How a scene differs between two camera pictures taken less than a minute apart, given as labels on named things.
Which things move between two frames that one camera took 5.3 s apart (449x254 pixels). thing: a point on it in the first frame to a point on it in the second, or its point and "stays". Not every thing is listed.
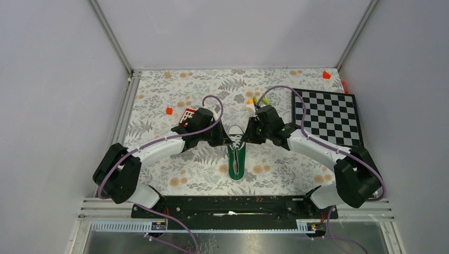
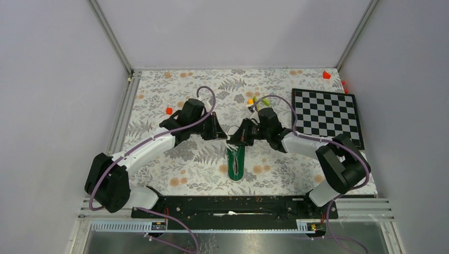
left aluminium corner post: (111, 37) stays
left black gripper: (222, 138) to (216, 132)
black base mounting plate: (238, 212) stays
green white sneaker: (236, 153) stays
